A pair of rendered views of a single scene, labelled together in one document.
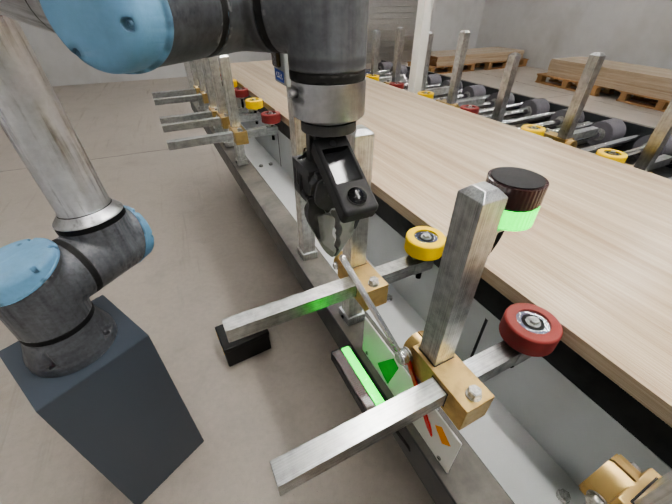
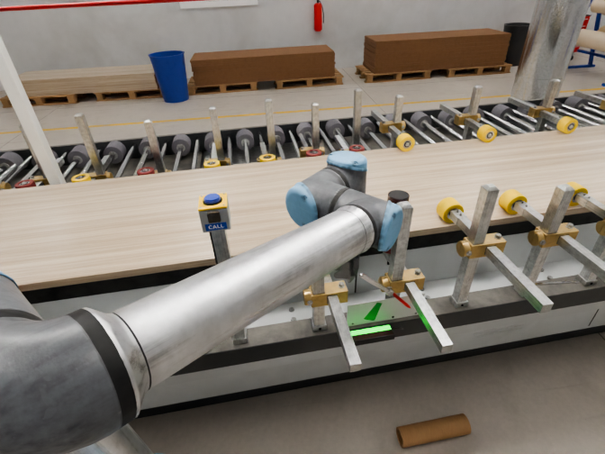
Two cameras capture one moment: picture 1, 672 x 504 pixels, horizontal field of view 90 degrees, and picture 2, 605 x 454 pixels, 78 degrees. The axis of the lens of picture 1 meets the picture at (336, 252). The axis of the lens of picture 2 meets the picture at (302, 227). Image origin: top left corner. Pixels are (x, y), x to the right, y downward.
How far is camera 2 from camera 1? 91 cm
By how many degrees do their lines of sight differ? 57
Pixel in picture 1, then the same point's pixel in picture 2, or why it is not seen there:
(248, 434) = not seen: outside the picture
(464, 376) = (408, 272)
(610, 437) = (419, 255)
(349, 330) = (329, 329)
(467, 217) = (408, 214)
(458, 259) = (406, 231)
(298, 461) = (442, 335)
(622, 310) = not seen: hidden behind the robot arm
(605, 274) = not seen: hidden behind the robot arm
